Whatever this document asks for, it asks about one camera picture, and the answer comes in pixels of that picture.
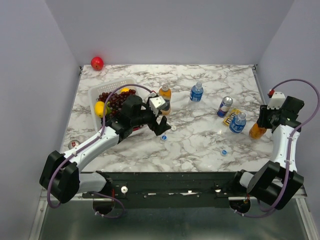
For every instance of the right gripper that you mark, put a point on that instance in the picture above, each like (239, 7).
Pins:
(264, 110)

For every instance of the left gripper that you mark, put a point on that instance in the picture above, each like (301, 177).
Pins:
(161, 128)

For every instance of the small orange juice bottle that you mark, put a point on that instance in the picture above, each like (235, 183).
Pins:
(257, 132)

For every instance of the blue label water bottle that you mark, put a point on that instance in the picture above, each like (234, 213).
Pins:
(238, 123)

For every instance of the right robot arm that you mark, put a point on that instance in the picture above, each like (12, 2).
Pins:
(278, 180)

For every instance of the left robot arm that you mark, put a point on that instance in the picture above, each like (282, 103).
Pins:
(62, 174)

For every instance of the tall orange juice bottle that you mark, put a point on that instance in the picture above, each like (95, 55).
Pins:
(166, 93)

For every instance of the far blue water bottle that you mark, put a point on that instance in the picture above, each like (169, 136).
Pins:
(196, 92)

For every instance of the yellow M&M's candy pack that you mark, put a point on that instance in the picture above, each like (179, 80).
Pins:
(232, 113)

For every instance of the Red Bull can right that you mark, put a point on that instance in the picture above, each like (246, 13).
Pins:
(224, 106)

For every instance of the red bull can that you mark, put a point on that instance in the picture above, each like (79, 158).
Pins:
(73, 144)
(224, 106)

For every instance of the dark red grape bunch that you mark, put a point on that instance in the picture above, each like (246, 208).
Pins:
(116, 101)

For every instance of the yellow orange fruit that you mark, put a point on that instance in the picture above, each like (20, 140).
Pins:
(125, 90)

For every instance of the green apple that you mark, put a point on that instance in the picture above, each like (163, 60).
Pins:
(108, 108)

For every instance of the white plastic basket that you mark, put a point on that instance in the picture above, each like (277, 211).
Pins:
(106, 86)

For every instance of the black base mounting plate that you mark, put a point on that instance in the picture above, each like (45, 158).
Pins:
(157, 190)

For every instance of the yellow lemon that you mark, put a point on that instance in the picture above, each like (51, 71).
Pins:
(99, 109)

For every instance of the Red Bull can left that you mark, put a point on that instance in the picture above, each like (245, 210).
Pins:
(73, 144)

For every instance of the red apple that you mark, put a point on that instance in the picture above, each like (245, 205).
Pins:
(97, 63)

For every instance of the aluminium frame rail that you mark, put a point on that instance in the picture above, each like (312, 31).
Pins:
(300, 194)

